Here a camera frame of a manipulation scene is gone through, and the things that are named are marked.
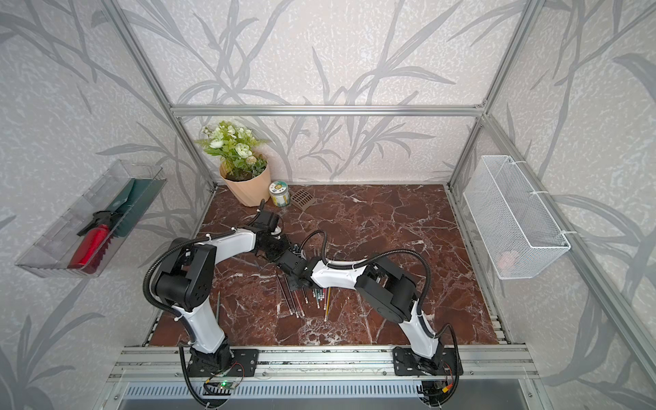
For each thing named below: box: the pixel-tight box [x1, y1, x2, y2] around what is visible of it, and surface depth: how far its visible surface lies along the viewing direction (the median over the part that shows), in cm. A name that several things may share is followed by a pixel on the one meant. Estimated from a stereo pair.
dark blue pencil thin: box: [275, 274, 294, 316], surface depth 88 cm
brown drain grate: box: [290, 187, 317, 211], surface depth 115 cm
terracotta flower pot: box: [218, 161, 272, 208], surface depth 105 cm
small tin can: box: [268, 180, 291, 208], surface depth 111 cm
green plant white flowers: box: [194, 121, 270, 181], surface depth 100 cm
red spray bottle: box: [68, 210, 124, 275], surface depth 61 cm
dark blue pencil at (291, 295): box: [283, 273, 301, 318], surface depth 86 cm
